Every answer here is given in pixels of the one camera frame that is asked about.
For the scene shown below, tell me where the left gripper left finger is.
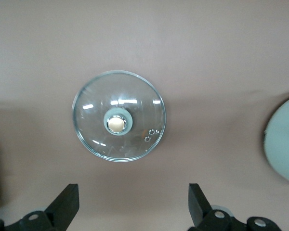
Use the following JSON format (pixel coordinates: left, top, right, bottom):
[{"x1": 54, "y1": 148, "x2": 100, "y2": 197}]
[{"x1": 0, "y1": 183, "x2": 80, "y2": 231}]

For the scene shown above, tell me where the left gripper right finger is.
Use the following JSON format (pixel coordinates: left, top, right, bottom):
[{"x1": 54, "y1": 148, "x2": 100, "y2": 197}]
[{"x1": 187, "y1": 183, "x2": 281, "y2": 231}]

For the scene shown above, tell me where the round glass pot lid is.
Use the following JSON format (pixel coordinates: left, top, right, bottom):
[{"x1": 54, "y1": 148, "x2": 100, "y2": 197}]
[{"x1": 71, "y1": 70, "x2": 167, "y2": 163}]

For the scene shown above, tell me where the steel pot with grey handles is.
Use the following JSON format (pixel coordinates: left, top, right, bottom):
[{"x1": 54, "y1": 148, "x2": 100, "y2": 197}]
[{"x1": 263, "y1": 93, "x2": 289, "y2": 188}]

